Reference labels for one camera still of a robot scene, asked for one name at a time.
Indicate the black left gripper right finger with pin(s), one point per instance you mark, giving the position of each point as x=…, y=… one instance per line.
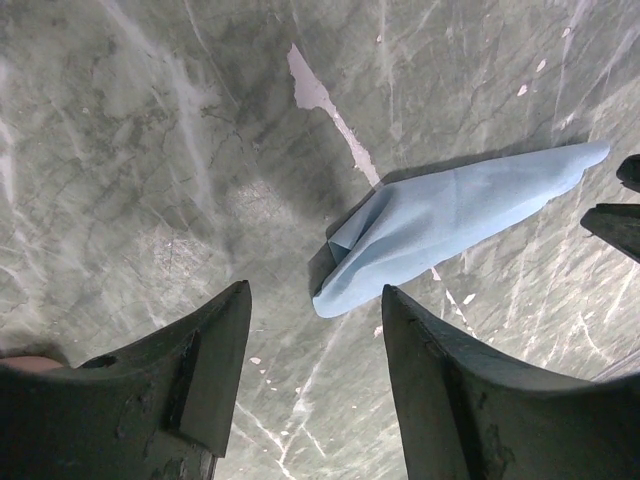
x=469, y=411

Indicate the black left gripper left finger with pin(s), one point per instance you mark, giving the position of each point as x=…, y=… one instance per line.
x=158, y=408

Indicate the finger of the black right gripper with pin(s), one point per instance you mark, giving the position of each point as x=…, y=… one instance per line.
x=616, y=224
x=629, y=173

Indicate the light blue cleaning cloth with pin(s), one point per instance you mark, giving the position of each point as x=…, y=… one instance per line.
x=409, y=226

